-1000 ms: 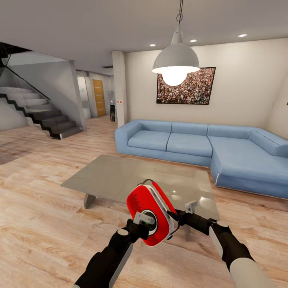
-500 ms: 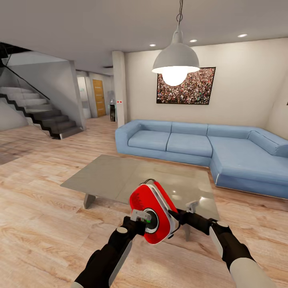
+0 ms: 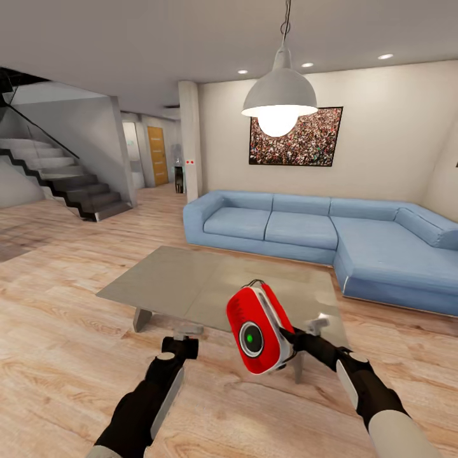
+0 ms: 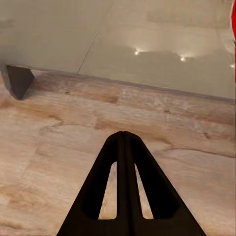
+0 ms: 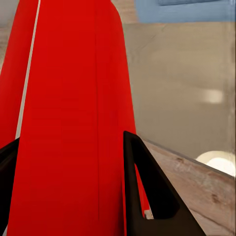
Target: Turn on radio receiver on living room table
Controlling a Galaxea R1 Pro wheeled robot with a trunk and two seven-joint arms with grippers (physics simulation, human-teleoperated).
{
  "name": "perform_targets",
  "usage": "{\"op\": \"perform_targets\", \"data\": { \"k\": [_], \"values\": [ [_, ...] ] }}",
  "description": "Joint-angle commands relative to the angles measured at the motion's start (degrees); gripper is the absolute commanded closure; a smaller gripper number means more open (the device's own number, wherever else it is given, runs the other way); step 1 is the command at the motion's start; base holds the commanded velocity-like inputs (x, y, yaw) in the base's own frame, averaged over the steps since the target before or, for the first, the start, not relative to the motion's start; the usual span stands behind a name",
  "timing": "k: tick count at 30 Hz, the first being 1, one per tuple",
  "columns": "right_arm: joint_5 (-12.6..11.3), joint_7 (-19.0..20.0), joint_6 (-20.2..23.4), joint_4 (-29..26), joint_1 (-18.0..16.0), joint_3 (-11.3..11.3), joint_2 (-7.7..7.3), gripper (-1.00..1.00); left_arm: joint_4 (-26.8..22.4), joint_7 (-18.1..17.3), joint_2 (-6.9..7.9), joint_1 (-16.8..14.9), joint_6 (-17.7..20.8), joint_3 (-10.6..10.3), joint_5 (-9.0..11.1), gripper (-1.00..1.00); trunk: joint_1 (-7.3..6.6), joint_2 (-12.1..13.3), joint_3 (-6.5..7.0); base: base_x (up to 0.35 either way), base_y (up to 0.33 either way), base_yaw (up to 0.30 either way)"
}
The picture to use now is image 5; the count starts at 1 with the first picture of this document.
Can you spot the radio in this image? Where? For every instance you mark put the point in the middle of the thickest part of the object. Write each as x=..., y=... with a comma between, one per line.
x=65, y=92

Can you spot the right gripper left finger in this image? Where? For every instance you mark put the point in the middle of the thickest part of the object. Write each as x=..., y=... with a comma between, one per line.
x=8, y=159

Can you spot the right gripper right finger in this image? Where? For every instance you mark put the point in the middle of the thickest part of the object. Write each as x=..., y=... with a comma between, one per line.
x=171, y=215

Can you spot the sofa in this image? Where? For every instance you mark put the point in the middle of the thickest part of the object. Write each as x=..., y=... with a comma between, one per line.
x=185, y=11

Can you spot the coffee table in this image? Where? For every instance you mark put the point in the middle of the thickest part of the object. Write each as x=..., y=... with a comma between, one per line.
x=183, y=87

